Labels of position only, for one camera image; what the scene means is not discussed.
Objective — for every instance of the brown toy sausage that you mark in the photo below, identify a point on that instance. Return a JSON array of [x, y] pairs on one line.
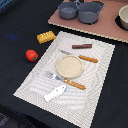
[[83, 46]]

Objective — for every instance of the beige round plate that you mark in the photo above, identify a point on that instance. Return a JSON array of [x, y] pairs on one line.
[[69, 66]]

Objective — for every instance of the large grey pot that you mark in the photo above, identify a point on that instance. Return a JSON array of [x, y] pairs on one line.
[[88, 12]]

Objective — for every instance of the wooden handled knife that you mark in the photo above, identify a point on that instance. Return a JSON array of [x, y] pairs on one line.
[[80, 56]]

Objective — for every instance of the small grey pot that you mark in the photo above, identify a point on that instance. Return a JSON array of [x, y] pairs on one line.
[[68, 10]]

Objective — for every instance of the red toy tomato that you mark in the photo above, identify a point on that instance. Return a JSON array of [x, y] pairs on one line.
[[31, 55]]

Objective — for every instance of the wooden handled fork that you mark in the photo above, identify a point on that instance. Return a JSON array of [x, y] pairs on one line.
[[72, 83]]

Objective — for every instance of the yellow toy bread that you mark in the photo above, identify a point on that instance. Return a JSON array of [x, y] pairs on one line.
[[45, 37]]

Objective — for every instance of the beige bowl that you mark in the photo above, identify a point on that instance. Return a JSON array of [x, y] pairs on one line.
[[123, 14]]

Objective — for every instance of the woven grey placemat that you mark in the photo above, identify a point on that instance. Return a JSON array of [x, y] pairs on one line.
[[75, 105]]

